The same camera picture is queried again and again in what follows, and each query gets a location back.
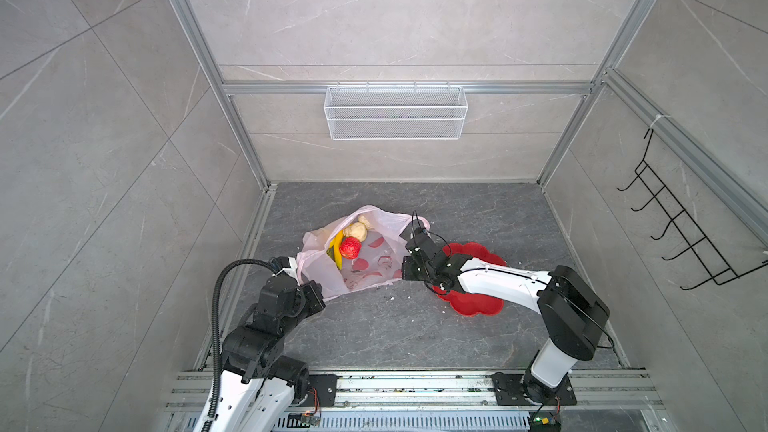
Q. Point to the white wire mesh basket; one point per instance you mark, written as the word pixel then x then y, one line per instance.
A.
pixel 403 112

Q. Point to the red flower-shaped plate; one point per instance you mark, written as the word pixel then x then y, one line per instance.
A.
pixel 471 305

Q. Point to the black wire hook rack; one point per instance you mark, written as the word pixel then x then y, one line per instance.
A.
pixel 678 218

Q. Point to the red fake apple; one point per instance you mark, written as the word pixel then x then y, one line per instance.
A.
pixel 350 248

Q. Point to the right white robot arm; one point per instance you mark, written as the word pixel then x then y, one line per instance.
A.
pixel 573 315

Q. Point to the pink printed plastic bag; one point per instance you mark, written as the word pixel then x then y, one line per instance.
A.
pixel 379 261

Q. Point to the yellow fake banana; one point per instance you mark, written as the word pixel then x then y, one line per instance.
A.
pixel 334 250

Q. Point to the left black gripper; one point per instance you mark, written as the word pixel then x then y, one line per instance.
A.
pixel 311 291

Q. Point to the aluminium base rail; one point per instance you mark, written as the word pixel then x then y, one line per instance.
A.
pixel 426 400

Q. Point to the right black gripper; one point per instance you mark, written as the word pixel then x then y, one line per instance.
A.
pixel 406 267

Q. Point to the beige fake fruit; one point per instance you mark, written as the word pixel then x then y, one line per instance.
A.
pixel 363 220
pixel 356 230

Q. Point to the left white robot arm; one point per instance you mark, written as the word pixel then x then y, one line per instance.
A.
pixel 258 360

